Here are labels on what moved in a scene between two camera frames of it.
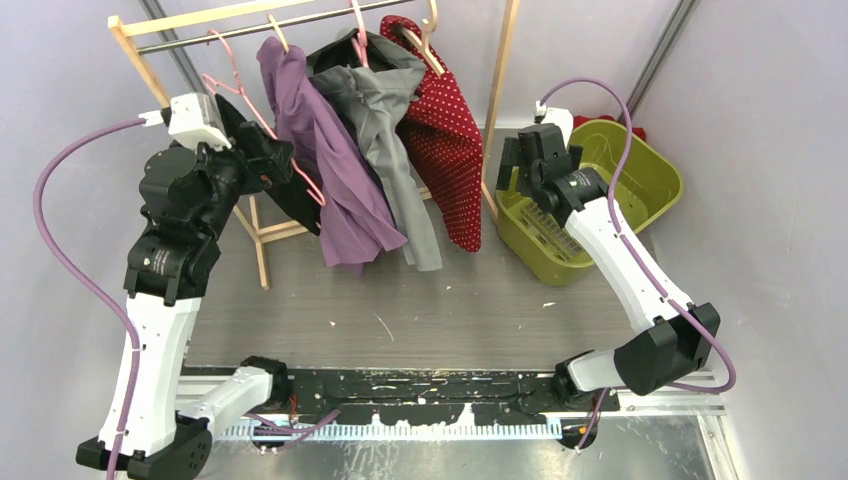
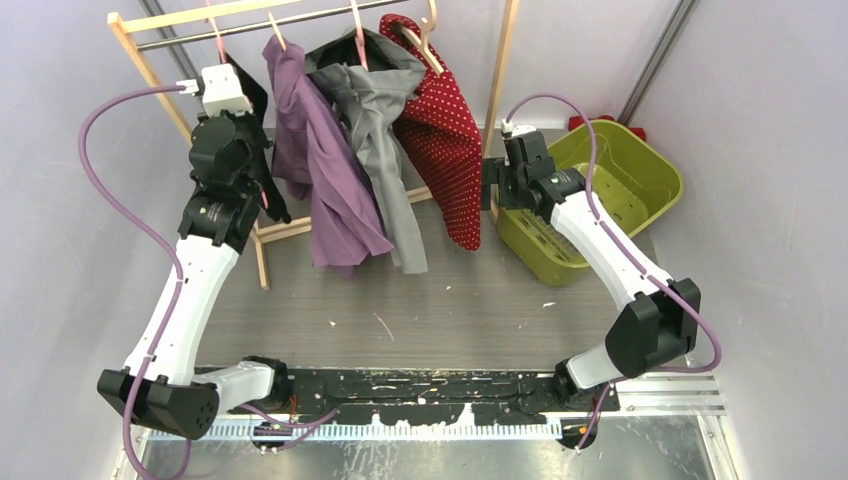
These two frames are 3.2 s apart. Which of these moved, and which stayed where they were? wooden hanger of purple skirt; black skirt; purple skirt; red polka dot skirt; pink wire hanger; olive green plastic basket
Moved: pink wire hanger; black skirt
Stayed: olive green plastic basket; red polka dot skirt; purple skirt; wooden hanger of purple skirt
